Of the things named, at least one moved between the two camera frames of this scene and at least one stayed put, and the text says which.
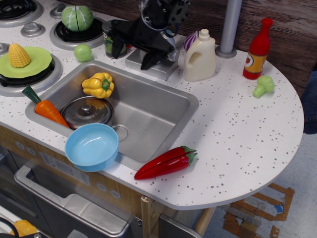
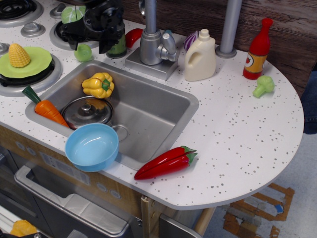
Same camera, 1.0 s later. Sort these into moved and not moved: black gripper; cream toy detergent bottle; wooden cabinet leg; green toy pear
Moved: black gripper
Not moved: cream toy detergent bottle; green toy pear; wooden cabinet leg
